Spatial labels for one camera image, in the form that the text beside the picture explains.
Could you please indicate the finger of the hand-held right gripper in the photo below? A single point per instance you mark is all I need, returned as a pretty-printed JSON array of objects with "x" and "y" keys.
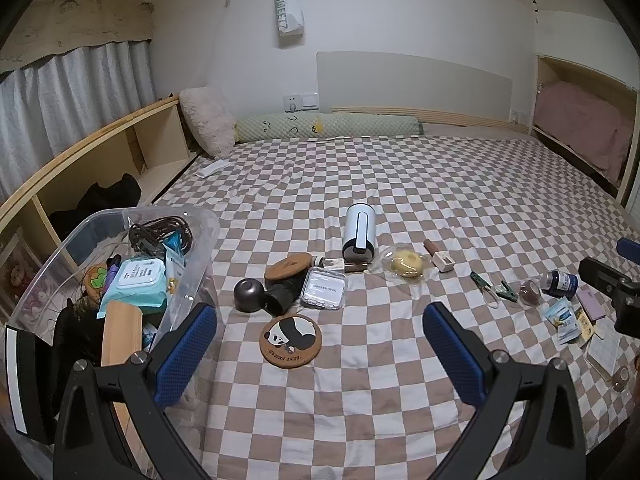
[
  {"x": 602, "y": 271},
  {"x": 629, "y": 248}
]

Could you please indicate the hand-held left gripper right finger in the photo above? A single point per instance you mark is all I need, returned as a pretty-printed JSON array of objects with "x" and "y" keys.
[{"x": 452, "y": 355}]

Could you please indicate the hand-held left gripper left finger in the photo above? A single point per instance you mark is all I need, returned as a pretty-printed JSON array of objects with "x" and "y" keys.
[{"x": 187, "y": 355}]

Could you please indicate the dark blue bottle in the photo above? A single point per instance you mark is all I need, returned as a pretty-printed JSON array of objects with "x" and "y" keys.
[{"x": 560, "y": 284}]

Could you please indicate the brown tape roll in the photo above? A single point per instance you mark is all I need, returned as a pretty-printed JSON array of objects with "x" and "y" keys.
[{"x": 530, "y": 292}]

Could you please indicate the clear plastic storage bin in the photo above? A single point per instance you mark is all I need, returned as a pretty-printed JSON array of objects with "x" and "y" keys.
[{"x": 197, "y": 255}]

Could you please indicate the yellow sponge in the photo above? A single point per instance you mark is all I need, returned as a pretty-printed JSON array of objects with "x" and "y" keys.
[{"x": 406, "y": 262}]

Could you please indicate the pink box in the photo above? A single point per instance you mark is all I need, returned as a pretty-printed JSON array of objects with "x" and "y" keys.
[{"x": 592, "y": 305}]

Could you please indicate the white notepad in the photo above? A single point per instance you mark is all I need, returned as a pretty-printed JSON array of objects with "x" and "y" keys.
[{"x": 607, "y": 345}]

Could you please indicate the small blue white sachet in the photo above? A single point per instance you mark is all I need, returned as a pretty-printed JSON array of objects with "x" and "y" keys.
[
  {"x": 567, "y": 332},
  {"x": 557, "y": 312}
]

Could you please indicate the small brown jar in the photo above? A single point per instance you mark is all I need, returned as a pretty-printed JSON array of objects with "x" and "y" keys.
[{"x": 621, "y": 377}]

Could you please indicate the wooden box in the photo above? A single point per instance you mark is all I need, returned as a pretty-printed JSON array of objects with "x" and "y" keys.
[{"x": 122, "y": 332}]

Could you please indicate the green tweezers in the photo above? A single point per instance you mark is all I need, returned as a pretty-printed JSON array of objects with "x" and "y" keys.
[{"x": 480, "y": 280}]

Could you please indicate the green clip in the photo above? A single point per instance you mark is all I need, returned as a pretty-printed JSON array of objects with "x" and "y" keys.
[{"x": 507, "y": 290}]

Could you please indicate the teal wet wipes pack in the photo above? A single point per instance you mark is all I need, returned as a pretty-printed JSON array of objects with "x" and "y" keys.
[{"x": 137, "y": 285}]

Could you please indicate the small white box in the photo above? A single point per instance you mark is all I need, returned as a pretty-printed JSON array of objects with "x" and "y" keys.
[{"x": 442, "y": 261}]

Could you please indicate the light blue sachet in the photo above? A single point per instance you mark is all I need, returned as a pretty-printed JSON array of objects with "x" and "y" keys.
[{"x": 175, "y": 260}]

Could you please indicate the panda print round coaster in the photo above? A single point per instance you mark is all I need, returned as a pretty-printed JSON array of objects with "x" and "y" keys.
[{"x": 291, "y": 337}]

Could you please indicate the black cup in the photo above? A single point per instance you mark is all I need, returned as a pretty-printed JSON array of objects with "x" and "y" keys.
[{"x": 280, "y": 297}]

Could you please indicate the purple black tube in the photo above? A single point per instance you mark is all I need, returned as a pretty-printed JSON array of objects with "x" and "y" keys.
[{"x": 114, "y": 272}]

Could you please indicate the dark furry pouch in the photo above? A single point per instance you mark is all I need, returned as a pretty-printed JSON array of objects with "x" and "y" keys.
[{"x": 75, "y": 330}]

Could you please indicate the round coaster green clover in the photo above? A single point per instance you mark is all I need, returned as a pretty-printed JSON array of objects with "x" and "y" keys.
[{"x": 96, "y": 277}]

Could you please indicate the pink blanket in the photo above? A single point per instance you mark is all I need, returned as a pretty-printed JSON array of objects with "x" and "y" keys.
[{"x": 585, "y": 125}]

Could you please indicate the dark brown small box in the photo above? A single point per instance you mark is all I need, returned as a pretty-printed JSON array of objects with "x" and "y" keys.
[{"x": 356, "y": 266}]

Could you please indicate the round wooden lid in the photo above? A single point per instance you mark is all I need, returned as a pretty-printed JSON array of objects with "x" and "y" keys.
[{"x": 287, "y": 266}]

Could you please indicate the clear plastic case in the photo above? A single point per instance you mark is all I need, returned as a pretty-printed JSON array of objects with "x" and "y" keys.
[{"x": 324, "y": 287}]

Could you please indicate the white cylinder device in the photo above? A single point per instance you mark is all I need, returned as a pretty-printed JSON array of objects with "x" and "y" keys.
[{"x": 360, "y": 232}]

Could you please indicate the small perfume bottle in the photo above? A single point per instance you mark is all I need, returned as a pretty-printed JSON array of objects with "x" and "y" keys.
[{"x": 330, "y": 262}]

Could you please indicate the checkered bedsheet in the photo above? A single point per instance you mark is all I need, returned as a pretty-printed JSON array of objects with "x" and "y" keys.
[{"x": 400, "y": 185}]

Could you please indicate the black garment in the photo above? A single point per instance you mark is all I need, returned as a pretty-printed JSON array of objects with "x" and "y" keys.
[{"x": 107, "y": 195}]

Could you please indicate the white remote control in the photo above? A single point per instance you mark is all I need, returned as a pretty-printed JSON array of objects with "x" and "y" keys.
[{"x": 212, "y": 167}]

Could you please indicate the wooden shelf unit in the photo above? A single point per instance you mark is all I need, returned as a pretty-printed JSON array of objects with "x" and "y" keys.
[{"x": 100, "y": 140}]

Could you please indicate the fluffy white pillow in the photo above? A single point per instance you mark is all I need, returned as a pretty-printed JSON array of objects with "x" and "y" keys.
[{"x": 207, "y": 120}]

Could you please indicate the green bolster pillow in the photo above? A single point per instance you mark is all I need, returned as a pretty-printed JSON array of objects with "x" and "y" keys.
[{"x": 325, "y": 127}]

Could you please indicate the white headboard panel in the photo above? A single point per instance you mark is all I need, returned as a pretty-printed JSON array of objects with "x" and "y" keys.
[{"x": 415, "y": 85}]

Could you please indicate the grey curtain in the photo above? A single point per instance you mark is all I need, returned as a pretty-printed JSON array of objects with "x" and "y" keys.
[{"x": 75, "y": 95}]

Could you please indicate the beige curtain valance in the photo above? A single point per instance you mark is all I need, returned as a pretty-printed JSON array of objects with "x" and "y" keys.
[{"x": 75, "y": 25}]

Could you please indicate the hanging white paper bag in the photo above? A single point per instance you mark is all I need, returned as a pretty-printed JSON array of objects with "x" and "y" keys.
[{"x": 287, "y": 10}]

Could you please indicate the wooden alcove frame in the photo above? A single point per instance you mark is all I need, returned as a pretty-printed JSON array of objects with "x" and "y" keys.
[{"x": 627, "y": 170}]

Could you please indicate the wooden bed rail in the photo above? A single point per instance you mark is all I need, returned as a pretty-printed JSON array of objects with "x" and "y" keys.
[{"x": 450, "y": 117}]

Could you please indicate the white wall socket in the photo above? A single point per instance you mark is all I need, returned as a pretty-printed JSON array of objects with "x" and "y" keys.
[{"x": 300, "y": 102}]

